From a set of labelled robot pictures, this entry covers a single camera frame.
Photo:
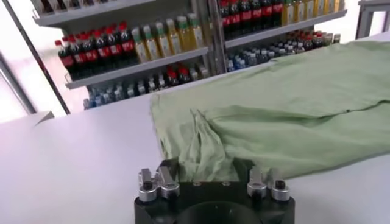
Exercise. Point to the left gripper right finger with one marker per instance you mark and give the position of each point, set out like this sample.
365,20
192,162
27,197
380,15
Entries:
257,182

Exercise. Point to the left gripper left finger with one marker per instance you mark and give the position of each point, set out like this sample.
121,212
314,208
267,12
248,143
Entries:
166,182

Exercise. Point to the light green t-shirt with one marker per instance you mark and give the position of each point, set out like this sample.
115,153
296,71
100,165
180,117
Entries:
274,106

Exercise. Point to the small tea bottle white label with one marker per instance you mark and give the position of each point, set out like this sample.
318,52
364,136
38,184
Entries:
281,52
131,91
271,54
141,88

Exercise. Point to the small dark bottle grey label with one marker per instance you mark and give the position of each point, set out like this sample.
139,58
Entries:
290,49
161,82
300,47
151,85

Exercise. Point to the cola bottle red cap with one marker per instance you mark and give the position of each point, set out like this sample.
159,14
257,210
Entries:
91,55
318,41
67,62
128,46
267,10
104,52
236,19
246,16
308,44
226,21
115,49
277,8
256,13
80,58
172,78
183,75

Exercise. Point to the blue water bottle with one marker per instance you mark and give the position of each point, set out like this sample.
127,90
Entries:
241,63
231,64
97,100

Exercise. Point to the grey drinks shelf unit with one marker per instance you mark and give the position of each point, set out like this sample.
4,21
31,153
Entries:
286,29
137,70

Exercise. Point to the dark window frame bar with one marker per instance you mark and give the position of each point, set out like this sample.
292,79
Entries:
18,91
39,61

